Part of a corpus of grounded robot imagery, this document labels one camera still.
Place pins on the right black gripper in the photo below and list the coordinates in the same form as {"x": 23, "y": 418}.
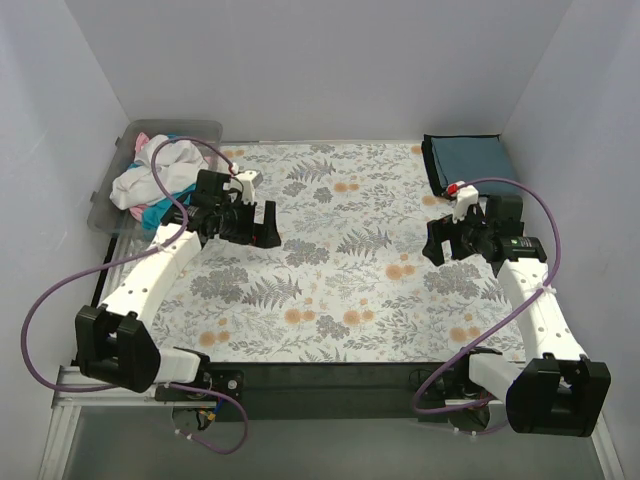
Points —
{"x": 458, "y": 239}

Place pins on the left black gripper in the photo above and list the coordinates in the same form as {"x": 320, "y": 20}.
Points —
{"x": 252, "y": 223}

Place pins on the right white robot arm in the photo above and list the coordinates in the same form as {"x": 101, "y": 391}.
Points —
{"x": 559, "y": 391}

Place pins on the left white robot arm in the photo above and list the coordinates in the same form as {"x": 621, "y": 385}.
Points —
{"x": 114, "y": 342}

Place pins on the folded dark blue t shirt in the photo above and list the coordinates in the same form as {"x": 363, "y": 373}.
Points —
{"x": 449, "y": 159}

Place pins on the floral table mat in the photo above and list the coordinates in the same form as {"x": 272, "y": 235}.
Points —
{"x": 349, "y": 282}

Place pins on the pink t shirt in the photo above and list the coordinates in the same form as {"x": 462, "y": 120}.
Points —
{"x": 141, "y": 140}

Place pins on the clear plastic bin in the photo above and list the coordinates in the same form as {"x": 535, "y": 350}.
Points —
{"x": 104, "y": 216}

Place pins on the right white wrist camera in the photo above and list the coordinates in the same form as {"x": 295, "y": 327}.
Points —
{"x": 464, "y": 196}

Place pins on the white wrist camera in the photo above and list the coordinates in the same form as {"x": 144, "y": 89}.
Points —
{"x": 464, "y": 196}
{"x": 246, "y": 183}

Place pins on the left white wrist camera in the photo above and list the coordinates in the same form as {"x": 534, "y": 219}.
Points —
{"x": 246, "y": 183}

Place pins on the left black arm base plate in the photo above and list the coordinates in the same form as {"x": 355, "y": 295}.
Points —
{"x": 227, "y": 381}

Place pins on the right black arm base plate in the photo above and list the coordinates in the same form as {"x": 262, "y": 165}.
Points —
{"x": 445, "y": 385}

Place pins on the aluminium frame rail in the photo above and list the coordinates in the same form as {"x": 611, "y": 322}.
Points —
{"x": 66, "y": 410}

